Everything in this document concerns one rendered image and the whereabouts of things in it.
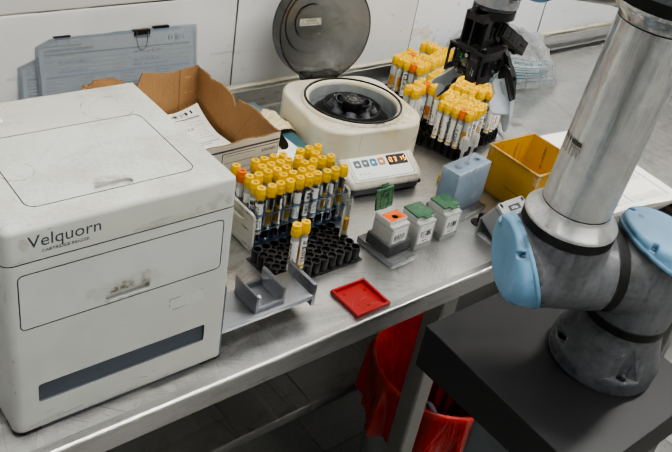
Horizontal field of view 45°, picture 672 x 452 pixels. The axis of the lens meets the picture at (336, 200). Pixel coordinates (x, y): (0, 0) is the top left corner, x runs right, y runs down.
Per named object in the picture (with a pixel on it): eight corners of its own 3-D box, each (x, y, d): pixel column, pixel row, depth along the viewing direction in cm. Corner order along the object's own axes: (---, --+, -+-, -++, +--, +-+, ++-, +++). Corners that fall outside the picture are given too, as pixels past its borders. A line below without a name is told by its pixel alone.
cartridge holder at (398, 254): (391, 270, 135) (395, 253, 133) (356, 242, 140) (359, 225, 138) (413, 261, 138) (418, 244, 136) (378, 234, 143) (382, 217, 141)
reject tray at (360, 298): (356, 319, 123) (357, 315, 123) (330, 293, 127) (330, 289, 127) (389, 305, 127) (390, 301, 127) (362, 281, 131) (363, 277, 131)
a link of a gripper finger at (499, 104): (488, 138, 134) (473, 85, 133) (507, 130, 138) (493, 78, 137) (503, 135, 132) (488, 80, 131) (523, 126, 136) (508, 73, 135)
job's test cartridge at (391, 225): (387, 255, 136) (394, 225, 132) (368, 241, 138) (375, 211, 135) (403, 249, 138) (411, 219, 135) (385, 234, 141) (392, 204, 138)
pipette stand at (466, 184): (453, 224, 150) (466, 179, 144) (425, 206, 153) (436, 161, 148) (484, 209, 156) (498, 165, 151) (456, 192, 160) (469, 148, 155)
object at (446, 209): (439, 241, 144) (448, 210, 141) (421, 227, 147) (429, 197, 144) (455, 235, 147) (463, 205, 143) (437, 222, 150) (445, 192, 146)
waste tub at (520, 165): (524, 220, 155) (539, 176, 150) (476, 185, 163) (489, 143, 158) (568, 206, 162) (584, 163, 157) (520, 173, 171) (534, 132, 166)
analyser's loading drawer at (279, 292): (194, 351, 109) (196, 322, 106) (170, 322, 113) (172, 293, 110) (313, 304, 121) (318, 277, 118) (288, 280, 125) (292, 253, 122)
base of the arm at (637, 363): (670, 364, 116) (701, 315, 110) (622, 414, 106) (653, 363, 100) (581, 303, 123) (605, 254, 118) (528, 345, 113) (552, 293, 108)
